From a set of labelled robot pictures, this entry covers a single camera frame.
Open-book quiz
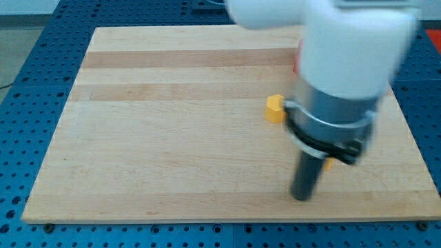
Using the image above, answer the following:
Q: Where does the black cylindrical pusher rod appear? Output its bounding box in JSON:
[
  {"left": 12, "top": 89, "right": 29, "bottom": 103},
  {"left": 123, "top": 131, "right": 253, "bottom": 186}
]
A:
[{"left": 290, "top": 152, "right": 325, "bottom": 201}]

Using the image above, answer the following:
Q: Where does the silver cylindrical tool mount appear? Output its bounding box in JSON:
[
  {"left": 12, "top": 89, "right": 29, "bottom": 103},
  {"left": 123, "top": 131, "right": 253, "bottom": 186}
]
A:
[{"left": 283, "top": 78, "right": 379, "bottom": 165}]

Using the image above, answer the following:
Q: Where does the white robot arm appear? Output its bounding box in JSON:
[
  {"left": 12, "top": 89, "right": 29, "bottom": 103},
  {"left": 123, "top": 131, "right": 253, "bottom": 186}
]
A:
[{"left": 225, "top": 0, "right": 419, "bottom": 200}]

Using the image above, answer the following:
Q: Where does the yellow hexagon block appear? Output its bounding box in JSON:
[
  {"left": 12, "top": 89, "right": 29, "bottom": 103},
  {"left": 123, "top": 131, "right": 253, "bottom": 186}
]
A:
[{"left": 265, "top": 94, "right": 286, "bottom": 123}]

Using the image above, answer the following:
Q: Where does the red block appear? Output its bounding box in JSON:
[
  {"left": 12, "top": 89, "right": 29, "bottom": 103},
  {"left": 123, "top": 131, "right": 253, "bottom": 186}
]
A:
[{"left": 293, "top": 39, "right": 303, "bottom": 75}]

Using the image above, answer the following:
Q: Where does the wooden board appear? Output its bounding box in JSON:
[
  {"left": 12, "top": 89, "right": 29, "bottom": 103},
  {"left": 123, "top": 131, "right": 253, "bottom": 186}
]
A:
[{"left": 21, "top": 25, "right": 440, "bottom": 224}]

